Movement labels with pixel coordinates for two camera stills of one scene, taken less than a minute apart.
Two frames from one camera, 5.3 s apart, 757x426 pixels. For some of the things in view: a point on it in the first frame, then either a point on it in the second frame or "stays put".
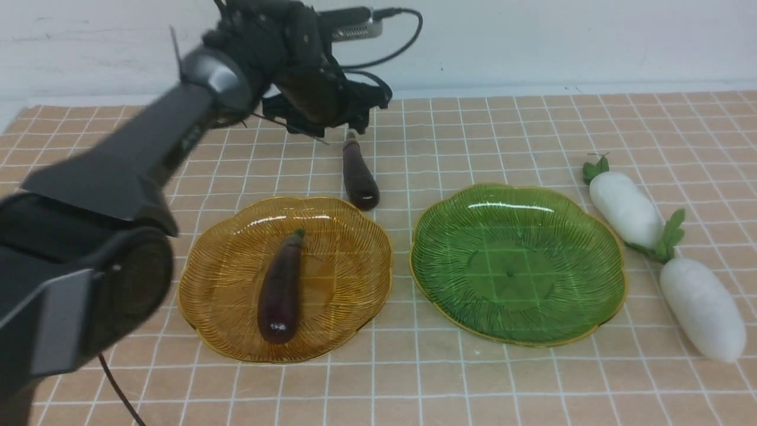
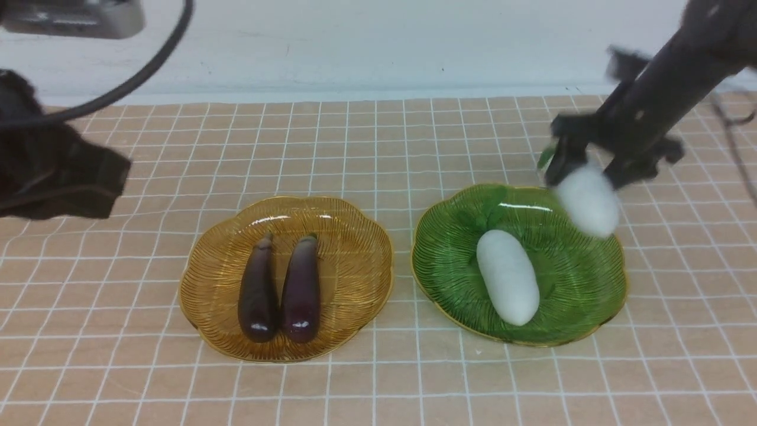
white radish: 698,299 -> 506,278
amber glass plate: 346,278 stays put
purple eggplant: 281,293 -> 258,302
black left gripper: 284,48 -> 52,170
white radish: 624,204 -> 588,199
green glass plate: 518,264 stays put
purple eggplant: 361,185 -> 300,301
